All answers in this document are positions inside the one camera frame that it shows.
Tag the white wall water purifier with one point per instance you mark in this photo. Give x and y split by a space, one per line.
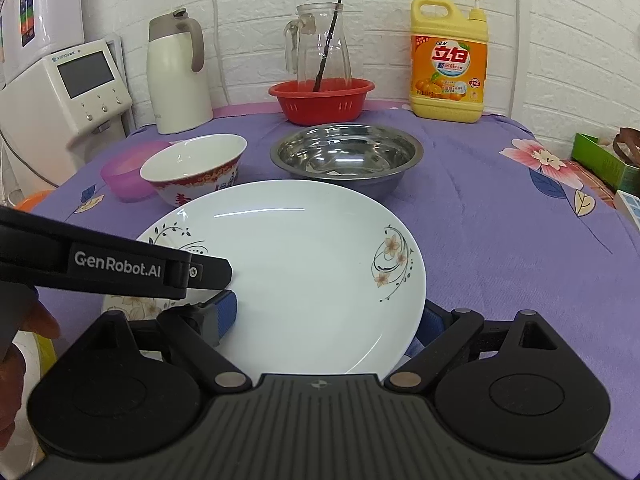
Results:
50 0

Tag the black stirring stick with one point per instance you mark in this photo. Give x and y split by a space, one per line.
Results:
327 42

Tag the white red-patterned ceramic bowl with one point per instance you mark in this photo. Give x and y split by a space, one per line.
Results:
200 185

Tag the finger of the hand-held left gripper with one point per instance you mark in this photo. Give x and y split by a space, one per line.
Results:
210 274

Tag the green cardboard box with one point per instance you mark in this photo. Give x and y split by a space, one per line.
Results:
600 162

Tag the white and blue box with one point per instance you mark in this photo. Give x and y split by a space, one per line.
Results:
627 207

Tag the purple floral tablecloth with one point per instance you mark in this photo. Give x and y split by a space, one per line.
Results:
475 210

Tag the white floral plate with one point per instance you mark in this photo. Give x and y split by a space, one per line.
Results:
300 260

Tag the person's left hand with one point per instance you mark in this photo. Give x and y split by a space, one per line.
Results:
41 320

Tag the yellow detergent pump bottle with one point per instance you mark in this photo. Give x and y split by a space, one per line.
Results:
445 75

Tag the pink plastic bowl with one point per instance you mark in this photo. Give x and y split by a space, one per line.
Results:
122 175

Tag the white thermos jug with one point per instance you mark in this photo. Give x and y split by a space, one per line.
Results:
175 85

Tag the stainless steel bowl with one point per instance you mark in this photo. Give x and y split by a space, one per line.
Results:
350 152

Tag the red plastic basket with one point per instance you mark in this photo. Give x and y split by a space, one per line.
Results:
320 107

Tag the glass pitcher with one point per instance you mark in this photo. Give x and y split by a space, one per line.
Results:
337 50

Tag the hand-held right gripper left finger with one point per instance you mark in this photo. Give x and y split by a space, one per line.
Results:
227 310

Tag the white water dispenser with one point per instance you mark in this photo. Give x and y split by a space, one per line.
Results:
40 110

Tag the pink cloth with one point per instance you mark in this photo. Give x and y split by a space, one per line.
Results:
250 109

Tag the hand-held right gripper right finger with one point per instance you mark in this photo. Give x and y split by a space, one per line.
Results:
431 327

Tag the orange plastic basin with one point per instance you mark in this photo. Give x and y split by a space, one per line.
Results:
32 201

